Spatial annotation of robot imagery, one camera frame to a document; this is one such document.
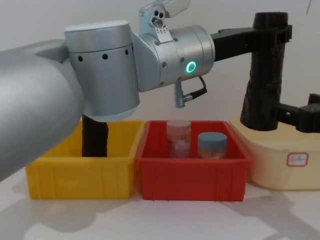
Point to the yellow plastic bin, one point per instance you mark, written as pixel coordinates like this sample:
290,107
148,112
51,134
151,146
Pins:
75,175

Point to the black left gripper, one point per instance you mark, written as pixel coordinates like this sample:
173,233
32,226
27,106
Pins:
232,42

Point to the small white label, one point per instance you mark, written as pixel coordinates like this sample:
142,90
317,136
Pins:
297,159

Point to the cream plastic container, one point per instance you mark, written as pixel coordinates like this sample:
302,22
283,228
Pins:
270,162

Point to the jar with blue-grey lid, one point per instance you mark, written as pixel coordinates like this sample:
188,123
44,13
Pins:
212,145

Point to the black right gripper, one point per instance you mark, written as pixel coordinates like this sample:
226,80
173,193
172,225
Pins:
310,117

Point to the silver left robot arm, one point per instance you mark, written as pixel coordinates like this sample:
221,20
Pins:
45,105

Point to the clear jar pink lid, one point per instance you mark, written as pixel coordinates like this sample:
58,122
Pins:
178,140

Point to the red plastic bin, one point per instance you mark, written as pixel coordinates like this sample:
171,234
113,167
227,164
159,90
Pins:
190,177

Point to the short black wrapped bottle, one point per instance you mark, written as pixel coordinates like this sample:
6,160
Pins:
95,140

